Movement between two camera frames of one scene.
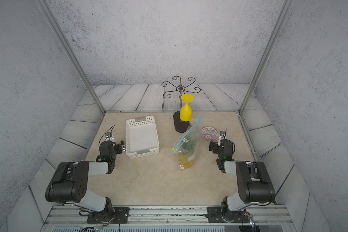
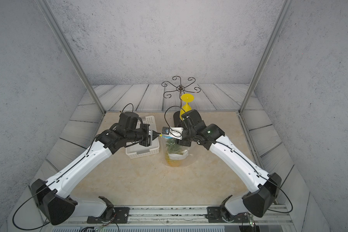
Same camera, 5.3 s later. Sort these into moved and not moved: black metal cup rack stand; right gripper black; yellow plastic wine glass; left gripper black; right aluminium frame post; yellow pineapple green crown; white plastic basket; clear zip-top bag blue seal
Moved: left gripper black; yellow pineapple green crown; right gripper black; clear zip-top bag blue seal
Not moved: black metal cup rack stand; right aluminium frame post; yellow plastic wine glass; white plastic basket
